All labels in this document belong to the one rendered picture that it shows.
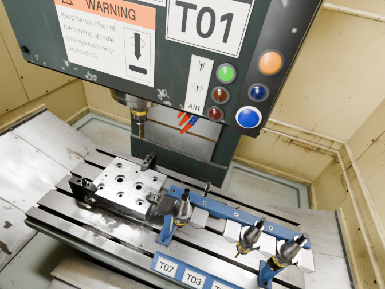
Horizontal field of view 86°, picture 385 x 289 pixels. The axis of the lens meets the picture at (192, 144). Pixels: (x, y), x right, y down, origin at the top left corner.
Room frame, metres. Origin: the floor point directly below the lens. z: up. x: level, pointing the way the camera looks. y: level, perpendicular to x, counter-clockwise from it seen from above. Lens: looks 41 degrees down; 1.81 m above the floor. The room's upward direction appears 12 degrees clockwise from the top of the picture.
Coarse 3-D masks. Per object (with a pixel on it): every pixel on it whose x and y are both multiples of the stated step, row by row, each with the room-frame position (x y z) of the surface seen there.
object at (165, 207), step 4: (164, 196) 0.39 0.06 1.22; (168, 196) 0.40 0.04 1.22; (160, 200) 0.38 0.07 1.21; (164, 200) 0.38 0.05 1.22; (168, 200) 0.38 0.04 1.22; (172, 200) 0.38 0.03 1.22; (176, 200) 0.39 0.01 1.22; (160, 204) 0.36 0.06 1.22; (164, 204) 0.36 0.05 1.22; (168, 204) 0.37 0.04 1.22; (172, 204) 0.37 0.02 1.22; (156, 208) 0.35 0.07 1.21; (160, 208) 0.35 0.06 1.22; (164, 208) 0.35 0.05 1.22; (168, 208) 0.35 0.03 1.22; (172, 208) 0.36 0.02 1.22; (160, 212) 0.34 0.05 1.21; (164, 212) 0.34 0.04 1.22; (168, 212) 0.34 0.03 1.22
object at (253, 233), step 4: (248, 228) 0.32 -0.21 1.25; (252, 228) 0.31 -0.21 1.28; (256, 228) 0.30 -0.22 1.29; (244, 232) 0.32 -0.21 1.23; (248, 232) 0.31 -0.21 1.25; (252, 232) 0.30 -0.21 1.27; (256, 232) 0.30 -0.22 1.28; (260, 232) 0.30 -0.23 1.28; (244, 236) 0.31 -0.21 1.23; (248, 236) 0.30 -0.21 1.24; (252, 236) 0.30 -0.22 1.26; (256, 236) 0.29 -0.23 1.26; (248, 240) 0.29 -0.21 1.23; (252, 240) 0.29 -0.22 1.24; (256, 240) 0.29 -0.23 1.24
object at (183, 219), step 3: (174, 204) 0.37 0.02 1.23; (177, 204) 0.37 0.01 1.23; (174, 207) 0.36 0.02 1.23; (174, 210) 0.34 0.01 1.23; (174, 213) 0.33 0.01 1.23; (177, 213) 0.34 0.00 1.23; (189, 213) 0.34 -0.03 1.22; (174, 216) 0.33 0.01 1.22; (177, 216) 0.33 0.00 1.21; (180, 216) 0.33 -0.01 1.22; (183, 216) 0.33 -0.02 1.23; (186, 216) 0.33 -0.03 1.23; (189, 216) 0.34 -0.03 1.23; (174, 219) 0.33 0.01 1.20; (180, 219) 0.32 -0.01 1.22; (183, 219) 0.32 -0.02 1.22; (186, 219) 0.33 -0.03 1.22; (180, 222) 0.32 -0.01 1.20; (183, 222) 0.32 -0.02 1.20
